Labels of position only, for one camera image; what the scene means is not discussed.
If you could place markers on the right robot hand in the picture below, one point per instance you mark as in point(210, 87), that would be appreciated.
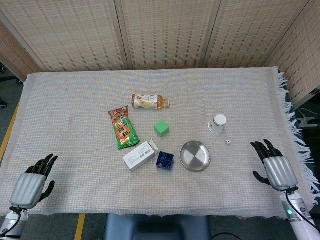
point(280, 170)

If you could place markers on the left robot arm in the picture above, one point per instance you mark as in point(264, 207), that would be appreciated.
point(10, 222)

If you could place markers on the tea bottle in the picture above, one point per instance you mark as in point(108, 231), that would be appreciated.
point(147, 101)

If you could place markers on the blue padded seat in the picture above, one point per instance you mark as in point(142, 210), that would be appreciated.
point(155, 227)

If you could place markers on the bamboo folding screen panel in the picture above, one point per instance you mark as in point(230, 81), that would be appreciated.
point(12, 55)
point(305, 50)
point(250, 32)
point(75, 32)
point(170, 32)

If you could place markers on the white paper cup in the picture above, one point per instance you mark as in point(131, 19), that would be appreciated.
point(216, 126)

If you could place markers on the blue plastic grid block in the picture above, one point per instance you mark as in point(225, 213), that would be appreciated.
point(165, 160)

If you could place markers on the green cube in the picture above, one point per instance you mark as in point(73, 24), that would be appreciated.
point(162, 128)

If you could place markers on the woven fringed tablecloth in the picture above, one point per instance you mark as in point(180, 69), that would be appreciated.
point(75, 125)

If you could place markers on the white metal stand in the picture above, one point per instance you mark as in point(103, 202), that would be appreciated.
point(307, 122)

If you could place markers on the white cardboard box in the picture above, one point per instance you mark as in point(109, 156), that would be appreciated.
point(138, 156)

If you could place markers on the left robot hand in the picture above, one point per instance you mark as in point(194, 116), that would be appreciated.
point(27, 187)

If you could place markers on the green orange snack bag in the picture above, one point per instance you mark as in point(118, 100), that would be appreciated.
point(123, 132)

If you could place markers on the round metal plate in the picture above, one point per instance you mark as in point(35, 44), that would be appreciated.
point(195, 156)

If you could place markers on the black office chair base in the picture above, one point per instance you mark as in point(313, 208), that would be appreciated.
point(7, 77)

